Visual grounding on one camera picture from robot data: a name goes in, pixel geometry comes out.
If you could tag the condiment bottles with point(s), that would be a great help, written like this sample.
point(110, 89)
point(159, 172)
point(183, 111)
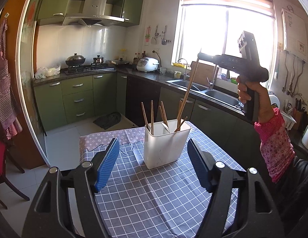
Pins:
point(140, 57)

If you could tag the person's dark clothing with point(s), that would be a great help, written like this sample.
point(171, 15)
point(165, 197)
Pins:
point(297, 193)

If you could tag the white wall outlet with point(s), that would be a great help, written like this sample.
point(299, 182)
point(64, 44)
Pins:
point(156, 50)

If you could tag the white rice cooker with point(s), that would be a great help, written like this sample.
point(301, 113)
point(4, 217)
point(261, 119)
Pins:
point(147, 65)

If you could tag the reddish brown wooden chopstick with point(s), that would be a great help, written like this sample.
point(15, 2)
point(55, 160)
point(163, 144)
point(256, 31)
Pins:
point(144, 112)
point(152, 114)
point(165, 115)

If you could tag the blue checked tablecloth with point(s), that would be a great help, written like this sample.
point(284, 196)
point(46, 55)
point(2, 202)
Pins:
point(149, 193)

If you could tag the striped window blind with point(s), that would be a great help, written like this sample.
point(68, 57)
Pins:
point(226, 0)

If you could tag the white cup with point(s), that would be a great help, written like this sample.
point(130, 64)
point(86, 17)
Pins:
point(162, 70)

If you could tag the black wok with lid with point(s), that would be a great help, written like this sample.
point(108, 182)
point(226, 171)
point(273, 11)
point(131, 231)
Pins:
point(75, 60)

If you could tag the steel range hood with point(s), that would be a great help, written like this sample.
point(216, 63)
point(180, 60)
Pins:
point(94, 12)

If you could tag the sliding glass door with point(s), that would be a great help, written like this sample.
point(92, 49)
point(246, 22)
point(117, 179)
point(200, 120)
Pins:
point(27, 79)

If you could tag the small dark pot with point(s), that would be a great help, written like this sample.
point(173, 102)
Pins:
point(98, 60)

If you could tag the green base cabinets with drawers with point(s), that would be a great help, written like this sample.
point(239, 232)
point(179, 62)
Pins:
point(79, 99)

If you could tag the white plastic utensil holder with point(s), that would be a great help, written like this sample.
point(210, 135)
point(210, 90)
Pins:
point(164, 148)

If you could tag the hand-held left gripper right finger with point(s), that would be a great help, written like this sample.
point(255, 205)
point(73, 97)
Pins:
point(197, 163)

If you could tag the hanging wall utensils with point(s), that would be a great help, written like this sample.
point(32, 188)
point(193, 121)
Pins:
point(157, 36)

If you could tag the yellowish mug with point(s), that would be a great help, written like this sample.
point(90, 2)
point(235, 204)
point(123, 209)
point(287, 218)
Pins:
point(178, 74)

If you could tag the wooden cutting board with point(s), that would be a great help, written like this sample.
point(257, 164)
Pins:
point(206, 74)

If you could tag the small steel faucet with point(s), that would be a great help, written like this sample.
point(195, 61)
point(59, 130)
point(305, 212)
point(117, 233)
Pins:
point(185, 72)

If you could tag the person's right hand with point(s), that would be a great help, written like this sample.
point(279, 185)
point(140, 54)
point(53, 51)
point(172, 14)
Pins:
point(264, 101)

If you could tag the black dishwasher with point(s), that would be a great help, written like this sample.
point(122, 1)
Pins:
point(141, 99)

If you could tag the frying pan with lid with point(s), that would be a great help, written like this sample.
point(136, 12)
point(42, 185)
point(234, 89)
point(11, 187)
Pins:
point(121, 62)

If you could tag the white plastic jug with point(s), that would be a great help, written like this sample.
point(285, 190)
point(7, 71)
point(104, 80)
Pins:
point(307, 136)

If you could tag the red wooden chair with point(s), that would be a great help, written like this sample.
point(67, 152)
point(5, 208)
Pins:
point(2, 168)

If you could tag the black gas stove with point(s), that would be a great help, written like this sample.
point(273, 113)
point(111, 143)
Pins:
point(89, 69)

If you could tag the steel water heater pipes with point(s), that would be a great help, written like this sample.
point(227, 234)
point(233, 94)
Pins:
point(293, 76)

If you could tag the white dish rack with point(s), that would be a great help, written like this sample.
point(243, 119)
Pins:
point(285, 119)

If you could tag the black plastic fork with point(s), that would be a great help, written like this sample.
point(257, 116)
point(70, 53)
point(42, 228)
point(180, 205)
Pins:
point(149, 128)

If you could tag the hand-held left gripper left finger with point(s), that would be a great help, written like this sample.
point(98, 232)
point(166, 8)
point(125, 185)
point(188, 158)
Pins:
point(106, 166)

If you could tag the steel double sink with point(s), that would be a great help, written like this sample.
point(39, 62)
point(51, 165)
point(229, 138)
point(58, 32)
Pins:
point(218, 96)

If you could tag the tall steel faucet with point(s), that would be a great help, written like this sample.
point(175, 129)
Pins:
point(212, 79)

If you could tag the white water heater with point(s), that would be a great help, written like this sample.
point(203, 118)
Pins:
point(294, 32)

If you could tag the knife block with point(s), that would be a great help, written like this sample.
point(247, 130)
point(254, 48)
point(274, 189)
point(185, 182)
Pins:
point(299, 116)

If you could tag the dark floor mat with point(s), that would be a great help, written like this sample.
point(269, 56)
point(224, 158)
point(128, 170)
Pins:
point(106, 121)

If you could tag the white plastic bag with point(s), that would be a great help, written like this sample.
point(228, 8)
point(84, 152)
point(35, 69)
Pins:
point(48, 72)

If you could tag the green base cabinets under sink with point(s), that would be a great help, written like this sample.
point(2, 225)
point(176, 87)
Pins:
point(218, 121)

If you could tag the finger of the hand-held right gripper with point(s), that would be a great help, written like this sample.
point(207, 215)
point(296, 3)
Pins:
point(207, 57)

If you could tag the kitchen window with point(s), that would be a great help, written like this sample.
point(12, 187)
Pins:
point(213, 34)

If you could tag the dark stone countertop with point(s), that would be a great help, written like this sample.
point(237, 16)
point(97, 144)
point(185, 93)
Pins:
point(149, 75)

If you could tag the purple patterned cloth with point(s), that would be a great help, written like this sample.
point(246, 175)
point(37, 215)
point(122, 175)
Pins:
point(104, 138)

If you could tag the red checked apron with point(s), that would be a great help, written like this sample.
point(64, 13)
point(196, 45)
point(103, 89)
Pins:
point(5, 84)

